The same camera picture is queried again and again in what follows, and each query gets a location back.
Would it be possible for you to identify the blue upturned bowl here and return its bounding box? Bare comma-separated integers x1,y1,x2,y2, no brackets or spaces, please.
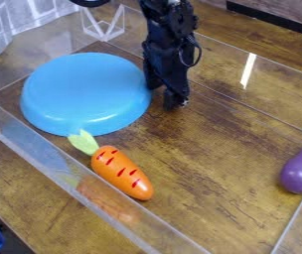
20,53,153,136

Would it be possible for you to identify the clear acrylic enclosure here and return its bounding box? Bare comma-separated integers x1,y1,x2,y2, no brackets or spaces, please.
0,0,302,254

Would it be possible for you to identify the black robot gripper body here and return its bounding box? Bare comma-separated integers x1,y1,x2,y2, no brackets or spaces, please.
142,39,199,93

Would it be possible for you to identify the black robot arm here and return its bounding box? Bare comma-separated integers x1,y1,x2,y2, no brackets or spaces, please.
139,0,201,110

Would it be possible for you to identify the white curtain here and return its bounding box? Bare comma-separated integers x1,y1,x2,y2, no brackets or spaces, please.
0,0,79,54

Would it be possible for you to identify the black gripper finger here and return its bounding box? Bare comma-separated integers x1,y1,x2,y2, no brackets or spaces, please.
163,88,190,111
143,60,163,90

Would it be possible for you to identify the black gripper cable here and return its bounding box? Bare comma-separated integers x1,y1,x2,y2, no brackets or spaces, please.
177,34,205,69

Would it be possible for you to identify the orange toy carrot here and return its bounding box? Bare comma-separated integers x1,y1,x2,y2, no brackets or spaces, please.
68,130,154,200

